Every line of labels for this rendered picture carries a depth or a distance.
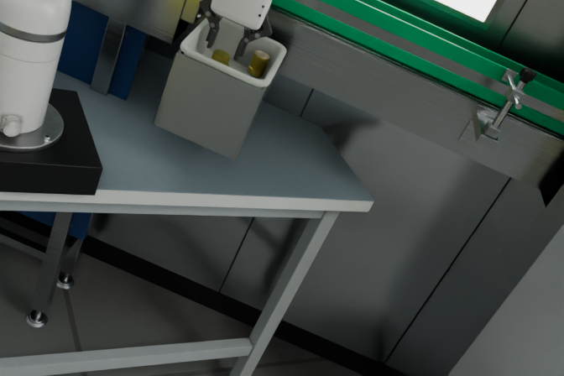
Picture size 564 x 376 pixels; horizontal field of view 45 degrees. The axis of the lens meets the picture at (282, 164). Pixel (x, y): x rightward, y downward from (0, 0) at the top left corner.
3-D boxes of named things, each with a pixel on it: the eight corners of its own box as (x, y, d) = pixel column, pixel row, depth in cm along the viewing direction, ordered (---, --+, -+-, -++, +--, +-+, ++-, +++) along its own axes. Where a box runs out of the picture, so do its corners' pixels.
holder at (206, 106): (264, 104, 152) (289, 44, 145) (235, 160, 129) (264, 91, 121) (194, 73, 152) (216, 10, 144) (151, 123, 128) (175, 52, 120)
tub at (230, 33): (274, 82, 144) (289, 46, 140) (251, 126, 124) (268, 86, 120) (198, 48, 143) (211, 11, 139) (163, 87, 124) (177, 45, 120)
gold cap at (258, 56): (252, 53, 137) (244, 71, 139) (267, 60, 136) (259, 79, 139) (257, 48, 140) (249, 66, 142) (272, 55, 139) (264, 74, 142)
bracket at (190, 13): (208, 13, 145) (219, -17, 141) (195, 26, 137) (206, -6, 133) (193, 6, 145) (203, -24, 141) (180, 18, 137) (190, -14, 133)
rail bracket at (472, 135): (477, 145, 150) (533, 56, 139) (483, 182, 135) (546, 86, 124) (457, 136, 150) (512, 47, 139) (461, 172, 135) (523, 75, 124)
